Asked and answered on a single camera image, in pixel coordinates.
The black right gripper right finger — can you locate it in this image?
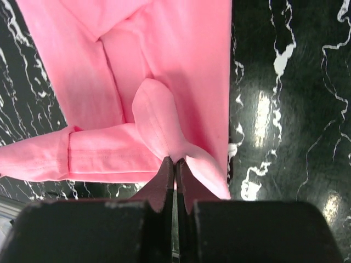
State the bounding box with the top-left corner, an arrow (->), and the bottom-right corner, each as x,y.
175,160 -> 343,262

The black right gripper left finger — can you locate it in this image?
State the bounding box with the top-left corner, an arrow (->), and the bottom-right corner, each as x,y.
1,157 -> 174,262

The pink t shirt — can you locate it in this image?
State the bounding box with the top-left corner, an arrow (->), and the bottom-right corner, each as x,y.
1,1 -> 232,199

